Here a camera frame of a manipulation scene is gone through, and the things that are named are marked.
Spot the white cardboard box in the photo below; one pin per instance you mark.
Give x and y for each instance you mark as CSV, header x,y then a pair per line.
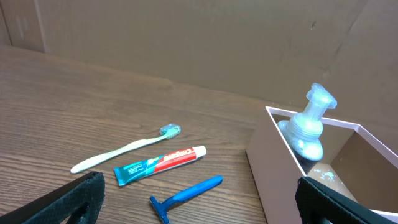
x,y
355,164

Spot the red green toothpaste tube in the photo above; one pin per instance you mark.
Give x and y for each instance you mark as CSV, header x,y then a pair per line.
x,y
141,169

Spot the clear foam pump bottle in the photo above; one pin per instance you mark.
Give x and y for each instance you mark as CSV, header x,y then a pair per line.
x,y
303,130

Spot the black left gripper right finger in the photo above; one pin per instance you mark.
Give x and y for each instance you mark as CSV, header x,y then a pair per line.
x,y
318,204

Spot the blue disposable razor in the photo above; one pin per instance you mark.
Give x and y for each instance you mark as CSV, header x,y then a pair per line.
x,y
183,196

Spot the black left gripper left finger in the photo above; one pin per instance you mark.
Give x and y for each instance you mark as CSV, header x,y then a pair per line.
x,y
79,202

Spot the green white toothbrush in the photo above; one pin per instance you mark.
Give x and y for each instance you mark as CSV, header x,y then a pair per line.
x,y
167,132

